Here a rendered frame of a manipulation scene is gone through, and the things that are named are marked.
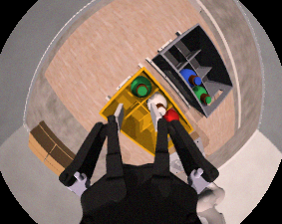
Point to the blue bottle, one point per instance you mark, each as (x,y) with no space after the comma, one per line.
(191,77)

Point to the yellow crate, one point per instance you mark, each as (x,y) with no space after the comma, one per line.
(137,124)

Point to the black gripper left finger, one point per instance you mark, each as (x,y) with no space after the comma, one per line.
(78,174)

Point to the red bottle with pink label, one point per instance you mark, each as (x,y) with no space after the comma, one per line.
(170,115)

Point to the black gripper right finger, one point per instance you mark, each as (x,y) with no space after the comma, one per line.
(200,172)

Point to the white bottle with grey label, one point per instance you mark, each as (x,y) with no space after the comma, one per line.
(159,101)

